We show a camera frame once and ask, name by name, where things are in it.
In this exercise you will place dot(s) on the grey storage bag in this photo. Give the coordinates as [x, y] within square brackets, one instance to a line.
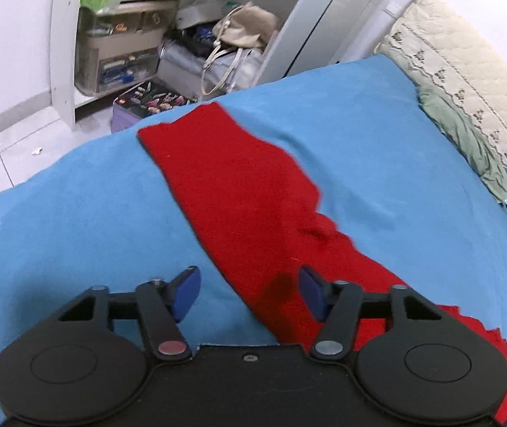
[192, 77]

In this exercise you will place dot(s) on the blue bed sheet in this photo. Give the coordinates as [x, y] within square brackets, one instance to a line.
[103, 214]

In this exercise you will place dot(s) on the red knit sweater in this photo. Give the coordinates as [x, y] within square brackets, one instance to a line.
[255, 213]

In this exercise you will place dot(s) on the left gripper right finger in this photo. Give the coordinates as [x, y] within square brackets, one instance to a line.
[336, 306]

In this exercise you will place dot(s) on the white wardrobe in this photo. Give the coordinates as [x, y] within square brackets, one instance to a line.
[316, 33]

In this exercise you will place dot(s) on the green pillow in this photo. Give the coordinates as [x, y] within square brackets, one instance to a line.
[468, 140]

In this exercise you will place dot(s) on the clear plastic storage drawer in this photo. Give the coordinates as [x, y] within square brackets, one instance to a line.
[119, 46]

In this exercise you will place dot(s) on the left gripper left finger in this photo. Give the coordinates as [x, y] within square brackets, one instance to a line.
[162, 305]

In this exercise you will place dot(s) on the beige handbag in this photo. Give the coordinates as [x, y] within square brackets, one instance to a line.
[246, 26]

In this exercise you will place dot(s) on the purple patterned box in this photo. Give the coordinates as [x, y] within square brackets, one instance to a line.
[141, 101]

